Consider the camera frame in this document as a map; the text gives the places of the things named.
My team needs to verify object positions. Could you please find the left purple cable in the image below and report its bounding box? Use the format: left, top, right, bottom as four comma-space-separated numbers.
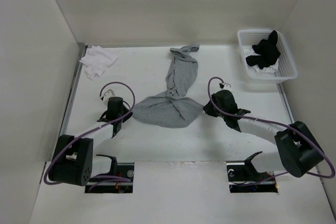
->
44, 81, 137, 186

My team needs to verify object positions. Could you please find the white plastic basket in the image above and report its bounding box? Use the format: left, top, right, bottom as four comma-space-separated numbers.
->
237, 29, 298, 85

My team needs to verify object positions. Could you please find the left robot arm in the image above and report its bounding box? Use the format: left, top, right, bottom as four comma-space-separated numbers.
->
43, 97, 134, 186

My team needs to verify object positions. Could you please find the grey tank top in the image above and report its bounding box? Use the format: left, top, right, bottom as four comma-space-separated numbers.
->
133, 44, 203, 129

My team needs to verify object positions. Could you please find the purple cable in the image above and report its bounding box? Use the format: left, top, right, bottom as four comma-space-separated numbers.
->
207, 77, 336, 185
44, 81, 137, 186

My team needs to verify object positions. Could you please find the white tank top in basket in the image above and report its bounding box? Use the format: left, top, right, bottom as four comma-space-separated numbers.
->
243, 46, 279, 74

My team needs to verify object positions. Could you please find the white tank top on table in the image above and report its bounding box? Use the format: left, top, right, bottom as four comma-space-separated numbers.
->
79, 46, 119, 80

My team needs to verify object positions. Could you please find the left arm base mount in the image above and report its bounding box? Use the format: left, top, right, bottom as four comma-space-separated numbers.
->
85, 163, 135, 194

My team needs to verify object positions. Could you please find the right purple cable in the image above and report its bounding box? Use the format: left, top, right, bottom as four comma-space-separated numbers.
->
207, 77, 336, 185

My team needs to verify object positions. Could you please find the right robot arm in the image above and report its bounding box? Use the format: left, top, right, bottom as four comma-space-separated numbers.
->
203, 90, 325, 178

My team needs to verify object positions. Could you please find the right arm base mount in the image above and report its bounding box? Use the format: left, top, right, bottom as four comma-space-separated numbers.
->
226, 162, 278, 193

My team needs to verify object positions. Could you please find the black tank top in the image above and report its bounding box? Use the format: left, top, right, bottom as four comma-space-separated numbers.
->
246, 30, 281, 69

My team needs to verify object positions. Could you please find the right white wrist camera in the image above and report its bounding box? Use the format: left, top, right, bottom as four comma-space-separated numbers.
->
219, 82, 232, 89

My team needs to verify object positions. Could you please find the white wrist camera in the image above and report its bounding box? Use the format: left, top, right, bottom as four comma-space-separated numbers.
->
219, 82, 232, 89
100, 89, 116, 105

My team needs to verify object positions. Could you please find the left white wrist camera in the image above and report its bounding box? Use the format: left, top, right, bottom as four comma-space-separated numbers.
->
100, 89, 116, 105

